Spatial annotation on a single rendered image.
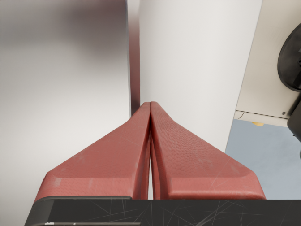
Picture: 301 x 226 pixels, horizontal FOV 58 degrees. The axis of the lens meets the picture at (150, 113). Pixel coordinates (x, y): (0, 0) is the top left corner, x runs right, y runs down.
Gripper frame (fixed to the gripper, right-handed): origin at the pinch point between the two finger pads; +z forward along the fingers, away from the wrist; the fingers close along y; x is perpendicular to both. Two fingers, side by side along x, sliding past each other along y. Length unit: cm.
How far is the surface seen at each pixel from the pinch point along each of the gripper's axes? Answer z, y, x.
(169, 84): 3.6, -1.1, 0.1
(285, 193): 100, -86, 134
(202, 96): 3.8, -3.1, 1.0
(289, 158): 100, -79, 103
